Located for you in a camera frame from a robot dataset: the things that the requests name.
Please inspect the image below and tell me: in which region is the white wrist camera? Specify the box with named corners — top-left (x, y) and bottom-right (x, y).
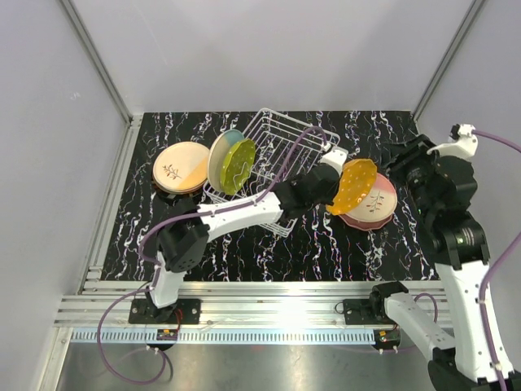
top-left (318, 146), bottom-right (348, 174)
top-left (427, 124), bottom-right (478, 160)

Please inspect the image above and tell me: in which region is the aluminium frame post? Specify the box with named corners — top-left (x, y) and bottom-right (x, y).
top-left (60, 0), bottom-right (143, 128)
top-left (413, 0), bottom-right (488, 122)

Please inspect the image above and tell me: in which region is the pink scalloped plate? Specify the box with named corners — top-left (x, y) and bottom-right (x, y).
top-left (339, 213), bottom-right (393, 231)

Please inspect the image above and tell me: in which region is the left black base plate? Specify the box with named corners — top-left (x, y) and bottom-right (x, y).
top-left (128, 298), bottom-right (202, 325)

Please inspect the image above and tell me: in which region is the pink cream branch plate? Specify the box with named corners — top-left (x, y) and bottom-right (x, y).
top-left (347, 174), bottom-right (397, 222)

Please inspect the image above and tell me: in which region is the white wire dish rack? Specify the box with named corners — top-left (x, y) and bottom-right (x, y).
top-left (200, 108), bottom-right (340, 241)

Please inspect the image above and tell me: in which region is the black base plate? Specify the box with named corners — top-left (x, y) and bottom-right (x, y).
top-left (342, 299), bottom-right (395, 326)
top-left (128, 298), bottom-right (202, 325)

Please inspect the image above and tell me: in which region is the blue cream branch plate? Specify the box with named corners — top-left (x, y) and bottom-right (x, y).
top-left (207, 129), bottom-right (244, 192)

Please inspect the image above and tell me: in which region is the right aluminium frame post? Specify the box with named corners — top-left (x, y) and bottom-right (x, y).
top-left (413, 0), bottom-right (488, 122)

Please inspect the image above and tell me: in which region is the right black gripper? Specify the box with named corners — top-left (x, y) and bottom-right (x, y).
top-left (379, 134), bottom-right (448, 221)

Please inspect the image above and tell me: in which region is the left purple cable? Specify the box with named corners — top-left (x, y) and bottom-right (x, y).
top-left (96, 125), bottom-right (331, 386)

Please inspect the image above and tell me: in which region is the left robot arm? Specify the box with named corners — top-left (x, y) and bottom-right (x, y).
top-left (146, 162), bottom-right (342, 323)

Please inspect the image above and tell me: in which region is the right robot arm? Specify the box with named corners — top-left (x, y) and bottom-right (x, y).
top-left (368, 135), bottom-right (520, 390)

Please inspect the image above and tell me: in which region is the white slotted cable duct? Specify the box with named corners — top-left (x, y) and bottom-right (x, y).
top-left (72, 327), bottom-right (375, 345)

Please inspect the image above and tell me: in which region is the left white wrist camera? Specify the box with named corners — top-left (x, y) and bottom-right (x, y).
top-left (318, 146), bottom-right (348, 174)

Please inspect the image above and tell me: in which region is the left aluminium frame post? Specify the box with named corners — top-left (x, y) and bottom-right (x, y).
top-left (60, 0), bottom-right (143, 128)

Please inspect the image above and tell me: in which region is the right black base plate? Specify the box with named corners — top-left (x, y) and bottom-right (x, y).
top-left (342, 299), bottom-right (395, 326)

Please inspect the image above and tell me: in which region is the orange cream branch plate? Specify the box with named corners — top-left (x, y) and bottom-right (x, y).
top-left (152, 142), bottom-right (210, 195)

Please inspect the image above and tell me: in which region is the green polka dot plate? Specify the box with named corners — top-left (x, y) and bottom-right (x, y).
top-left (220, 138), bottom-right (256, 196)

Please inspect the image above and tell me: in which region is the orange polka dot plate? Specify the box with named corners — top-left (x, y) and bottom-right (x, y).
top-left (326, 159), bottom-right (377, 215)

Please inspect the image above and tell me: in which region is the aluminium mounting rail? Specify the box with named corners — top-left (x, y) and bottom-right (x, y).
top-left (52, 280), bottom-right (496, 327)

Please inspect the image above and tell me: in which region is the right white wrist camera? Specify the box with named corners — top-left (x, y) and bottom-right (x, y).
top-left (427, 124), bottom-right (478, 160)

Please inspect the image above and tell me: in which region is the black marble pattern mat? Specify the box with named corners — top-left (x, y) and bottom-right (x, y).
top-left (102, 111), bottom-right (437, 282)

